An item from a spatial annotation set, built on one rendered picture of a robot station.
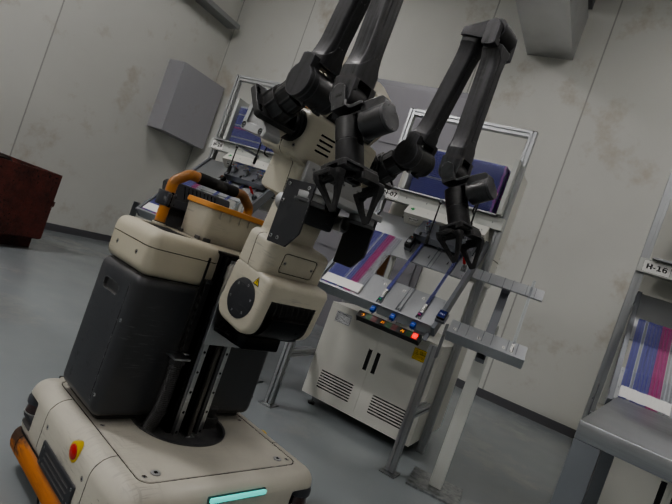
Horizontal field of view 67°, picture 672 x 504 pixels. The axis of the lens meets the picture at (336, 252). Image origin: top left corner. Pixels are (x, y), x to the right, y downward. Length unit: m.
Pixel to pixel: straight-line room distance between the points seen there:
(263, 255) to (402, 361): 1.69
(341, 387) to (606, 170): 3.59
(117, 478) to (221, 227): 0.70
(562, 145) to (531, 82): 0.77
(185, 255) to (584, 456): 1.04
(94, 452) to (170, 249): 0.52
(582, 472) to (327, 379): 2.23
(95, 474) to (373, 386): 1.82
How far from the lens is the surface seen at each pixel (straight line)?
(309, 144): 1.27
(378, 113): 0.97
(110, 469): 1.37
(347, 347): 2.96
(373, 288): 2.65
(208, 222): 1.51
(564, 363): 5.36
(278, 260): 1.28
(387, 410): 2.90
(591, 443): 0.92
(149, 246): 1.41
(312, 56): 1.14
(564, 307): 5.36
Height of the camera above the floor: 0.93
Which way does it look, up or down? 1 degrees down
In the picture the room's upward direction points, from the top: 20 degrees clockwise
